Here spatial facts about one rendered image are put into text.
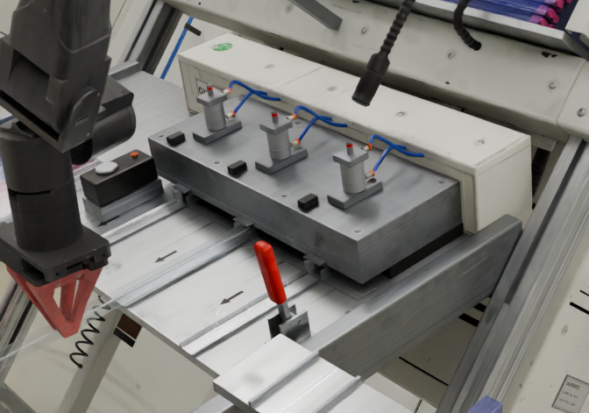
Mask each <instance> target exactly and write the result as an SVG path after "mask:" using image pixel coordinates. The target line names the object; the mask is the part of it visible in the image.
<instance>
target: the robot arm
mask: <svg viewBox="0 0 589 413"><path fill-rule="evenodd" d="M110 2H111V0H19V2H18V6H17V9H16V10H14V11H13V13H12V17H11V29H10V34H8V35H6V36H3V37H2V38H0V106H2V107H3V108H4V109H6V110H7V111H8V112H9V113H10V114H11V115H13V116H14V117H16V118H14V119H12V120H10V121H7V122H5V123H3V124H2V125H0V154H1V159H2V163H3V169H4V177H5V182H6V185H7V191H8V197H9V201H10V207H11V215H12V220H13V222H10V223H8V224H4V225H1V226H0V260H1V261H2V262H3V263H4V264H5V265H6V269H7V272H8V273H9V274H10V275H11V277H12V278H13V279H14V280H15V282H16V283H17V284H18V286H19V287H20V288H21V289H22V290H23V291H24V292H25V294H26V295H27V296H28V297H29V298H30V300H31V301H32V302H33V304H34V305H35V306H36V307H37V309H38V310H39V312H40V313H41V314H42V316H43V317H44V318H45V320H46V321H47V322H48V323H49V324H50V323H53V324H54V326H55V327H56V328H57V330H58V331H59V333H60V334H61V336H62V337H63V338H68V337H70V336H73V335H75V334H76V333H77V332H78V331H79V328H80V325H81V322H82V317H83V314H84V311H85V309H86V306H87V303H88V300H89V298H90V295H91V293H92V291H93V289H94V287H95V285H96V282H97V280H98V278H99V276H100V274H101V272H102V270H103V267H105V266H107V265H108V264H109V261H108V258H109V257H110V256H111V250H110V242H109V240H107V239H105V238H104V237H102V236H101V235H99V234H97V233H96V232H94V231H92V230H90V229H89V228H88V227H86V226H85V225H83V224H82V222H81V217H80V211H79V205H78V200H77V194H76V188H75V178H74V172H73V167H72V165H77V166H79V165H83V164H85V163H87V162H89V161H91V160H93V159H94V158H96V157H98V156H100V155H102V154H104V153H106V152H108V151H109V150H111V149H113V148H115V147H116V146H119V145H121V144H123V143H124V142H126V141H127V140H129V139H130V138H131V137H132V136H133V134H134V132H135V130H136V115H135V111H134V109H133V107H132V101H133V98H134V94H133V93H132V92H131V91H130V90H128V89H127V88H126V87H125V86H123V85H122V84H121V83H119V82H118V81H116V80H115V79H113V78H112V77H111V76H109V72H110V64H111V60H112V58H111V57H109V55H107V53H108V50H109V45H110V38H111V32H112V28H111V22H110ZM77 280H79V283H78V287H77V291H76V295H75V287H76V282H77ZM59 287H60V308H59V307H58V305H57V303H56V301H55V300H54V299H53V295H54V290H55V289H56V288H59ZM74 297H75V302H74ZM73 303H74V306H73ZM72 308H73V309H72ZM71 312H72V313H71ZM69 313H71V317H70V320H69V321H67V320H66V319H65V318H64V316H65V315H67V314H69Z"/></svg>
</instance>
